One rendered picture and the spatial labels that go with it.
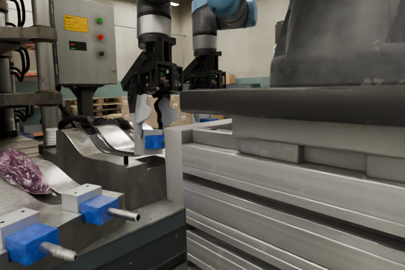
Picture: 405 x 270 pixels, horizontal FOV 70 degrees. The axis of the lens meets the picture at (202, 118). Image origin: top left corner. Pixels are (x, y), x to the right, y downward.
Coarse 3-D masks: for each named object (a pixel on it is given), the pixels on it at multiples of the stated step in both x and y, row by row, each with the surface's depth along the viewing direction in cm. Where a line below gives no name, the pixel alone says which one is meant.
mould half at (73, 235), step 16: (48, 176) 56; (64, 176) 58; (0, 192) 48; (16, 192) 49; (112, 192) 52; (0, 208) 45; (16, 208) 46; (32, 208) 46; (48, 208) 46; (48, 224) 40; (64, 224) 41; (80, 224) 43; (112, 224) 49; (64, 240) 41; (80, 240) 43; (0, 256) 33; (48, 256) 39
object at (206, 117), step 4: (192, 116) 91; (200, 116) 89; (204, 116) 90; (208, 116) 92; (192, 120) 91; (200, 120) 89; (204, 120) 88; (208, 120) 87; (212, 120) 87; (216, 120) 89
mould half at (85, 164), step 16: (112, 128) 86; (144, 128) 91; (64, 144) 77; (80, 144) 74; (112, 144) 79; (128, 144) 81; (48, 160) 88; (64, 160) 79; (80, 160) 71; (96, 160) 65; (112, 160) 62; (128, 160) 61; (80, 176) 72; (96, 176) 66; (112, 176) 61; (128, 176) 56; (144, 176) 59; (160, 176) 62; (128, 192) 57; (144, 192) 59; (160, 192) 62; (128, 208) 57
